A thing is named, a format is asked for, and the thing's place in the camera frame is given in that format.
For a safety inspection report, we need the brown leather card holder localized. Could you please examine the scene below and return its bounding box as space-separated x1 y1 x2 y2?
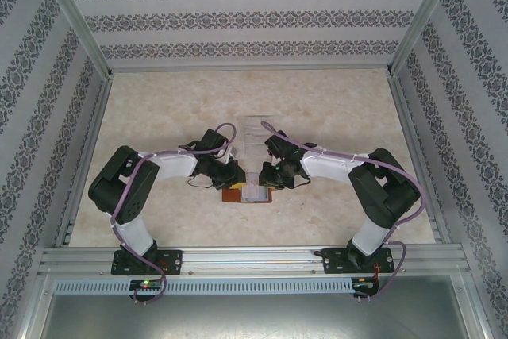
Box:
221 184 274 204

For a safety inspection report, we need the aluminium frame cross bar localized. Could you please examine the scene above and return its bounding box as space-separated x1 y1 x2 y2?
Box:
106 64 394 75

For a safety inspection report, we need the grey metal sheet panel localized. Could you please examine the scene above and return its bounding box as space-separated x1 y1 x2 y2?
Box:
39 293 477 339

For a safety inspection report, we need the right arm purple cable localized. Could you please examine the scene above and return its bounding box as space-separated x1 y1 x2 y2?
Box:
260 120 426 304

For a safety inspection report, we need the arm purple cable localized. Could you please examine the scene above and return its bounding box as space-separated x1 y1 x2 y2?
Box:
110 122 239 304
260 120 426 304

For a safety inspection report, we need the aluminium mounting rail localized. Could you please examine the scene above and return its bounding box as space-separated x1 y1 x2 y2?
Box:
37 246 473 276

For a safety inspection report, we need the left gripper thin black cable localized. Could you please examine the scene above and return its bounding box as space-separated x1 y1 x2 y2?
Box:
187 175 215 190

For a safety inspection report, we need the aluminium frame post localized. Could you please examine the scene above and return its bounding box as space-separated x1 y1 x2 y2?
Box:
37 0 114 78
21 271 56 339
387 0 464 77
454 271 491 339

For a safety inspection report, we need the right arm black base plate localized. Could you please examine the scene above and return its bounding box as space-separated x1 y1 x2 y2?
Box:
320 247 394 275

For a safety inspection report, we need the grey slotted cable duct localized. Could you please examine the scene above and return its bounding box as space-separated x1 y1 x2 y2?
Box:
53 277 354 295

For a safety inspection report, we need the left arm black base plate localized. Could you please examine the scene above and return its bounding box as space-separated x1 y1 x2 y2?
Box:
113 249 184 276

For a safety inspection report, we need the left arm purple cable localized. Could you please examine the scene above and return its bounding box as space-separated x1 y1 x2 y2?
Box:
110 122 239 304

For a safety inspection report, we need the aluminium frame side rail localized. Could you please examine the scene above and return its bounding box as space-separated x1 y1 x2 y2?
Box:
391 75 452 244
55 75 114 248

